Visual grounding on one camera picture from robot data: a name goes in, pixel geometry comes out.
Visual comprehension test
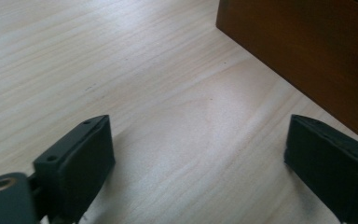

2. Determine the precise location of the dark brown wooden box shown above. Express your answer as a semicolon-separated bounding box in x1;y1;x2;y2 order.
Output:
215;0;358;149

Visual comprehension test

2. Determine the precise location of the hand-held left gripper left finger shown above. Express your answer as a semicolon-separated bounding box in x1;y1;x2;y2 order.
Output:
32;114;117;224

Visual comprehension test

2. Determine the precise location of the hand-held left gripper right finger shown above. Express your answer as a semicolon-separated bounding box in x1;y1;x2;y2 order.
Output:
283;114;358;224

